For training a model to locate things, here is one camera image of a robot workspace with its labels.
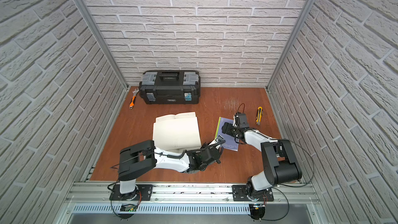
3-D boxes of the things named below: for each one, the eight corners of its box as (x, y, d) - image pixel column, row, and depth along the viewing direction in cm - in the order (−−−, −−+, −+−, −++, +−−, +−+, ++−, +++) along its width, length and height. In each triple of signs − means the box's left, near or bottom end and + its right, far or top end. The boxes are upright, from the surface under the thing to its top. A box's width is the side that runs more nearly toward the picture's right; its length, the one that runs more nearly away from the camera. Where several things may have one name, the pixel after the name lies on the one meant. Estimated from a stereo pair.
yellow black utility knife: (255, 124, 101) (256, 122, 99) (257, 108, 110) (258, 105, 108) (260, 125, 101) (262, 123, 99) (262, 109, 109) (263, 107, 107)
